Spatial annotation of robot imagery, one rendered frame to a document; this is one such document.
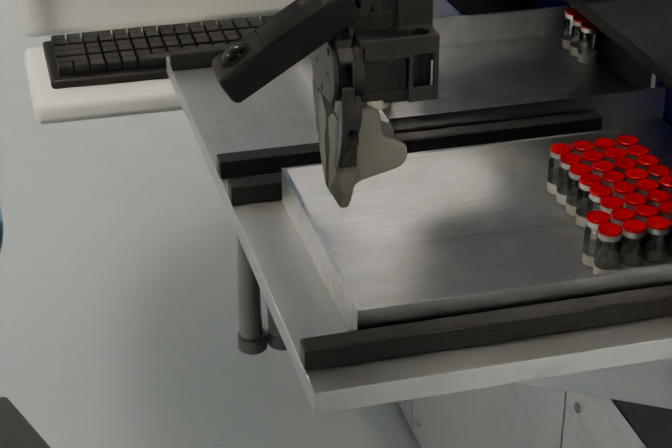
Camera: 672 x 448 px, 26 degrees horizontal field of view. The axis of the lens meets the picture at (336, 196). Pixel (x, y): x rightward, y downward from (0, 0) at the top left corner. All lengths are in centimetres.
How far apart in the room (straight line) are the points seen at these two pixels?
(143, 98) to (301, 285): 62
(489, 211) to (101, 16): 81
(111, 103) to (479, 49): 45
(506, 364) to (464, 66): 60
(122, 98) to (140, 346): 105
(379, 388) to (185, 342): 169
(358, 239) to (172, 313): 160
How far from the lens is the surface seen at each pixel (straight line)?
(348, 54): 106
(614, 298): 120
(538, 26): 177
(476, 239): 131
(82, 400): 265
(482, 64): 168
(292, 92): 161
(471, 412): 207
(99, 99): 180
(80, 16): 200
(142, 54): 186
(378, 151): 112
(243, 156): 141
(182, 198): 330
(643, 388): 133
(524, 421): 187
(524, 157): 143
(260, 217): 134
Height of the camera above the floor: 151
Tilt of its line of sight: 27 degrees down
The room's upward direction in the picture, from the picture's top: straight up
